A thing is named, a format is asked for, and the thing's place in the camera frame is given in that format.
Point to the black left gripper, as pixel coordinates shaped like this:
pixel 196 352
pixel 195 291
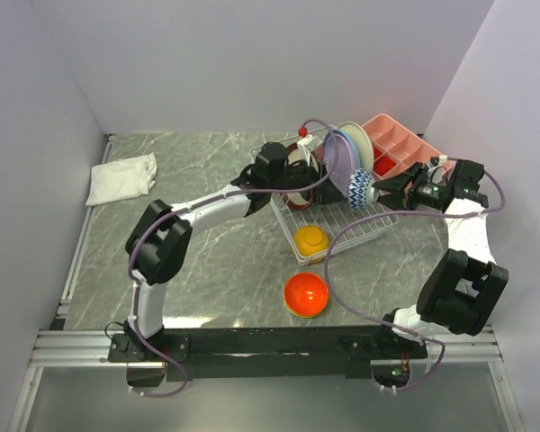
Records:
pixel 327 193

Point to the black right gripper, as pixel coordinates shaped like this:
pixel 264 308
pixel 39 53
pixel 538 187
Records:
pixel 418 174

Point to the lavender plate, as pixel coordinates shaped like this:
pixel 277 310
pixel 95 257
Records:
pixel 340 159

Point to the dark red rimmed plate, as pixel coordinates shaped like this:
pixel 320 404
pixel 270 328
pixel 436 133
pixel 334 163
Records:
pixel 295 201

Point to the red white patterned bowl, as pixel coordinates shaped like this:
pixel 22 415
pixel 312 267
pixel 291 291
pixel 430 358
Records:
pixel 361 192

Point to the orange-yellow bowl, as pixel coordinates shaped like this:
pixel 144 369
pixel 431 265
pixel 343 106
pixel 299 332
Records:
pixel 309 241

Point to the cream and blue plate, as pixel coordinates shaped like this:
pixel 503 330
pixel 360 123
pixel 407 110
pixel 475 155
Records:
pixel 362 142

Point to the red-orange bowl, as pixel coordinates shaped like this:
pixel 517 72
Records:
pixel 306 295

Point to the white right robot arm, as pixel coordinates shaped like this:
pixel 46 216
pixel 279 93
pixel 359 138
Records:
pixel 463 290

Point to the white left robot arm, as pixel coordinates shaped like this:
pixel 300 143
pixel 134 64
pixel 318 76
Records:
pixel 158 244

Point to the pink compartment organizer tray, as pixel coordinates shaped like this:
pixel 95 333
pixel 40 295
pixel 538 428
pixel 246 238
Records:
pixel 391 138

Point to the white folded cloth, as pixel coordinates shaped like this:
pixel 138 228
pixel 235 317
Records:
pixel 122 179

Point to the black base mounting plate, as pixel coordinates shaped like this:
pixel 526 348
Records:
pixel 204 353

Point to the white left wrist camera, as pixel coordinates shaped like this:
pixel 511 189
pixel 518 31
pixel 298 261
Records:
pixel 307 145

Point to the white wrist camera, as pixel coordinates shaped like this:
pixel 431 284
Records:
pixel 307 145
pixel 437 167

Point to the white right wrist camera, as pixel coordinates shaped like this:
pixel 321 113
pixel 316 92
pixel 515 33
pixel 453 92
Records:
pixel 437 167

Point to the aluminium rail frame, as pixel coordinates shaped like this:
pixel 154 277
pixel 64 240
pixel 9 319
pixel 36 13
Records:
pixel 233 277

